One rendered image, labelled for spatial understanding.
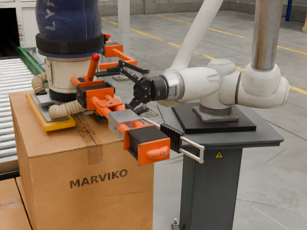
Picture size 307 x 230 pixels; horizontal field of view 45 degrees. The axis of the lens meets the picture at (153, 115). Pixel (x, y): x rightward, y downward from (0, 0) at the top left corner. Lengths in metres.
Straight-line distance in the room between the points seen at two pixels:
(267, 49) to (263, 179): 1.47
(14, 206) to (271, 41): 1.23
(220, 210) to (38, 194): 1.09
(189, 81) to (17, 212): 0.86
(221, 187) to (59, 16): 1.16
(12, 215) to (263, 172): 1.96
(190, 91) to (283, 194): 1.70
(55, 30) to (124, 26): 3.72
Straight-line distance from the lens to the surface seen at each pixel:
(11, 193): 1.71
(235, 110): 1.93
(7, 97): 2.89
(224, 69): 1.70
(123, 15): 4.88
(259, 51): 1.60
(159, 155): 0.76
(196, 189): 1.88
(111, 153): 1.17
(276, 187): 2.81
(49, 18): 1.21
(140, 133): 0.80
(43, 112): 1.28
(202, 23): 1.36
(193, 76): 1.17
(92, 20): 1.22
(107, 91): 1.07
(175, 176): 2.77
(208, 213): 1.98
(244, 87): 1.68
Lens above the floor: 1.46
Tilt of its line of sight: 22 degrees down
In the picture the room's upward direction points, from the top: 1 degrees clockwise
